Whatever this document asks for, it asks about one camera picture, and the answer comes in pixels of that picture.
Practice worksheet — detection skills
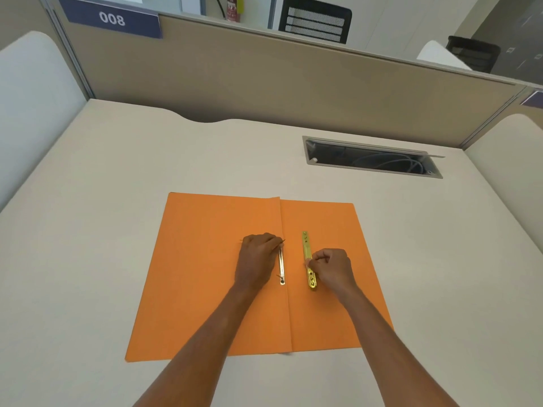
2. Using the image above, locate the person's right hand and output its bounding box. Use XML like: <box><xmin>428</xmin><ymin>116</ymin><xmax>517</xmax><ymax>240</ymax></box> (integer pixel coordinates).
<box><xmin>305</xmin><ymin>248</ymin><xmax>357</xmax><ymax>298</ymax></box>

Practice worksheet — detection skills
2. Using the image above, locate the person's left hand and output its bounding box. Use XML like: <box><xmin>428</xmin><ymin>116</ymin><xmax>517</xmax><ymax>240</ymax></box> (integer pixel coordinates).
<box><xmin>234</xmin><ymin>232</ymin><xmax>283</xmax><ymax>293</ymax></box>

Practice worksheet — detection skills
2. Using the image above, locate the gold metal fastener bar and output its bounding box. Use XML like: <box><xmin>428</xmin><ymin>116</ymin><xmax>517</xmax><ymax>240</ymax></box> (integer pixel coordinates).
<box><xmin>301</xmin><ymin>231</ymin><xmax>320</xmax><ymax>292</ymax></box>

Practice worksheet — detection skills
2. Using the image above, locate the silver metal fastener prong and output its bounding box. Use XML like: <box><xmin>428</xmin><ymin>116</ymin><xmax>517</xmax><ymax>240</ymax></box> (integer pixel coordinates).
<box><xmin>275</xmin><ymin>239</ymin><xmax>287</xmax><ymax>287</ymax></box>

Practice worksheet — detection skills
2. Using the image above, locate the person's left forearm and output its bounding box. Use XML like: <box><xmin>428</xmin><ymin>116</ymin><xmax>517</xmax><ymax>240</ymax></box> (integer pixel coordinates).
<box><xmin>132</xmin><ymin>280</ymin><xmax>273</xmax><ymax>407</ymax></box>

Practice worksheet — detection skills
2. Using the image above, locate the person's right forearm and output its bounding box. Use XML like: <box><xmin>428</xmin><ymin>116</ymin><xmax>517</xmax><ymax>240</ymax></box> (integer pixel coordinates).
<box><xmin>339</xmin><ymin>283</ymin><xmax>462</xmax><ymax>407</ymax></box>

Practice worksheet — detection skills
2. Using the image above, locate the orange paper file folder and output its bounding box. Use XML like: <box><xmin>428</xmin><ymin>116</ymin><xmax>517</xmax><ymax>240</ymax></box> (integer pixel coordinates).
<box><xmin>125</xmin><ymin>192</ymin><xmax>395</xmax><ymax>363</ymax></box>

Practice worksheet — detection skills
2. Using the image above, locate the beige desk partition panel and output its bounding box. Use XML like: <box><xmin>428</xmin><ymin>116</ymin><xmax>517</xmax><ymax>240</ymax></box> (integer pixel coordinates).
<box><xmin>37</xmin><ymin>0</ymin><xmax>543</xmax><ymax>150</ymax></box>

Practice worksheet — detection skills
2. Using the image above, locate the white curved side divider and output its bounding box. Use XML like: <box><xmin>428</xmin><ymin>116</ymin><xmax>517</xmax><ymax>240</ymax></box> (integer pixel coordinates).
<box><xmin>0</xmin><ymin>30</ymin><xmax>88</xmax><ymax>213</ymax></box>
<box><xmin>464</xmin><ymin>113</ymin><xmax>543</xmax><ymax>255</ymax></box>
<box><xmin>416</xmin><ymin>40</ymin><xmax>474</xmax><ymax>72</ymax></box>

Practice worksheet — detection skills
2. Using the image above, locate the black mesh office chair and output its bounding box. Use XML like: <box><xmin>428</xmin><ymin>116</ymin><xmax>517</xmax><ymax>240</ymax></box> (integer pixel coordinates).
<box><xmin>277</xmin><ymin>0</ymin><xmax>353</xmax><ymax>45</ymax></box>

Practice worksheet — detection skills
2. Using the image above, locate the blue desk number sign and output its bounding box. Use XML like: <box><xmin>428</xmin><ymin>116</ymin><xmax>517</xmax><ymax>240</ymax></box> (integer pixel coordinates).
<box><xmin>520</xmin><ymin>89</ymin><xmax>543</xmax><ymax>110</ymax></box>
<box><xmin>56</xmin><ymin>0</ymin><xmax>163</xmax><ymax>40</ymax></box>

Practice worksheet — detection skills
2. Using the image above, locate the grey desk cable tray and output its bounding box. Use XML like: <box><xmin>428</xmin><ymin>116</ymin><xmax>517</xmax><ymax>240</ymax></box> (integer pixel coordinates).
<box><xmin>301</xmin><ymin>135</ymin><xmax>445</xmax><ymax>179</ymax></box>

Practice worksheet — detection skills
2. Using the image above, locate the white cable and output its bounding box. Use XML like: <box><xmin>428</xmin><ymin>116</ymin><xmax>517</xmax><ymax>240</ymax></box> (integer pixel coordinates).
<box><xmin>351</xmin><ymin>154</ymin><xmax>426</xmax><ymax>174</ymax></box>

